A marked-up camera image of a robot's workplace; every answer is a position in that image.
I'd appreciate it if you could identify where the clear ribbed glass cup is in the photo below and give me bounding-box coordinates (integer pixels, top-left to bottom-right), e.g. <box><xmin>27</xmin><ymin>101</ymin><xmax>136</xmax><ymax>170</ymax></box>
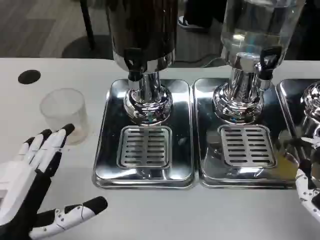
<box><xmin>39</xmin><ymin>87</ymin><xmax>90</xmax><ymax>145</ymax></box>

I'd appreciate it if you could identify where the black stand with round base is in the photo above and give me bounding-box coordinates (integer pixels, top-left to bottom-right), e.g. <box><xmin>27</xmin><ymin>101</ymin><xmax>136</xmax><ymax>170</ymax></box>
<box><xmin>61</xmin><ymin>0</ymin><xmax>114</xmax><ymax>61</ymax></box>

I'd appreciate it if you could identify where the thin floor cable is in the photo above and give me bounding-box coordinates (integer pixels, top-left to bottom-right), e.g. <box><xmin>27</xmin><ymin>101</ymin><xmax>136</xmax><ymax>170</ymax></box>
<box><xmin>174</xmin><ymin>55</ymin><xmax>224</xmax><ymax>68</ymax></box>

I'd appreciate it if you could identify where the steel dispenser at edge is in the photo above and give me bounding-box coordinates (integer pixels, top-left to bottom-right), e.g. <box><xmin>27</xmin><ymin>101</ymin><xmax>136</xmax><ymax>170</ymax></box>
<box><xmin>298</xmin><ymin>81</ymin><xmax>320</xmax><ymax>141</ymax></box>

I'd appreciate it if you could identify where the black tap handle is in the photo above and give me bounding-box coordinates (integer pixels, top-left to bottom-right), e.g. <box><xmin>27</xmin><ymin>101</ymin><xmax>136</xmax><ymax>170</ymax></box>
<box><xmin>123</xmin><ymin>47</ymin><xmax>144</xmax><ymax>70</ymax></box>
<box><xmin>259</xmin><ymin>45</ymin><xmax>283</xmax><ymax>70</ymax></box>

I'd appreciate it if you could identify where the dark drink dispenser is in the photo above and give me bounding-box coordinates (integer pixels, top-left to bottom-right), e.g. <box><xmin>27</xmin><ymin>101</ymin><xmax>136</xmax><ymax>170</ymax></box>
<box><xmin>104</xmin><ymin>0</ymin><xmax>180</xmax><ymax>126</ymax></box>

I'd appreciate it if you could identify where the clear water drink dispenser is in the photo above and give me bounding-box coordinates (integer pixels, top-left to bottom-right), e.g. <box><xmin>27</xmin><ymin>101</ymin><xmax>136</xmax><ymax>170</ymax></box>
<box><xmin>212</xmin><ymin>0</ymin><xmax>308</xmax><ymax>125</ymax></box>

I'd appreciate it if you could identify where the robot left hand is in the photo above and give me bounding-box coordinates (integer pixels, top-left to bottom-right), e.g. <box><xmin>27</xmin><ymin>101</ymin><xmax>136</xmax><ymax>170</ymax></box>
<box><xmin>0</xmin><ymin>123</ymin><xmax>109</xmax><ymax>240</ymax></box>

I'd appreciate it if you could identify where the steel drip tray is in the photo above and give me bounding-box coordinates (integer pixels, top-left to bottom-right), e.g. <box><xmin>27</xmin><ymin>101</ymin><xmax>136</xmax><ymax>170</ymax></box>
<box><xmin>91</xmin><ymin>78</ymin><xmax>197</xmax><ymax>191</ymax></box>
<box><xmin>192</xmin><ymin>77</ymin><xmax>305</xmax><ymax>190</ymax></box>
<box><xmin>274</xmin><ymin>79</ymin><xmax>320</xmax><ymax>162</ymax></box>

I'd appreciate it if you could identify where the black round counter grommet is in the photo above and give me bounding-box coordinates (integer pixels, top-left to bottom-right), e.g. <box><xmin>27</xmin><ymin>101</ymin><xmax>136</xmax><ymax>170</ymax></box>
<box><xmin>17</xmin><ymin>69</ymin><xmax>42</xmax><ymax>85</ymax></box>

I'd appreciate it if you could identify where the person's foot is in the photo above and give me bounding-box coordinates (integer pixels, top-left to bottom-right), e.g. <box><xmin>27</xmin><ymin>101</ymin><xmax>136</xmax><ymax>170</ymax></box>
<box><xmin>177</xmin><ymin>15</ymin><xmax>211</xmax><ymax>33</ymax></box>

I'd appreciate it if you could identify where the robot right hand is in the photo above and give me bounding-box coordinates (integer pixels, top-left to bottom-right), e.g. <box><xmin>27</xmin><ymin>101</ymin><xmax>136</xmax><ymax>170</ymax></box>
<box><xmin>294</xmin><ymin>136</ymin><xmax>320</xmax><ymax>221</ymax></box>

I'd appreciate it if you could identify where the slotted steel drip grid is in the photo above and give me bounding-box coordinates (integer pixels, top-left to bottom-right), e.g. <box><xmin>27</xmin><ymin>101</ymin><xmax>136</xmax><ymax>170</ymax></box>
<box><xmin>217</xmin><ymin>124</ymin><xmax>278</xmax><ymax>168</ymax></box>
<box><xmin>116</xmin><ymin>125</ymin><xmax>174</xmax><ymax>169</ymax></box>

